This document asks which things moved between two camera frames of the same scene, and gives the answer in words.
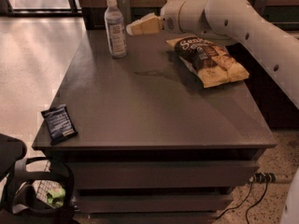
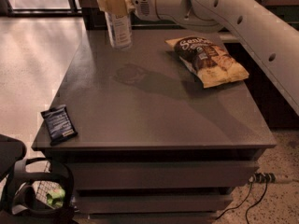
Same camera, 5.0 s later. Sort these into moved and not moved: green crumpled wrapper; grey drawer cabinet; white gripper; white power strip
Moved: white gripper
Not moved: grey drawer cabinet; green crumpled wrapper; white power strip
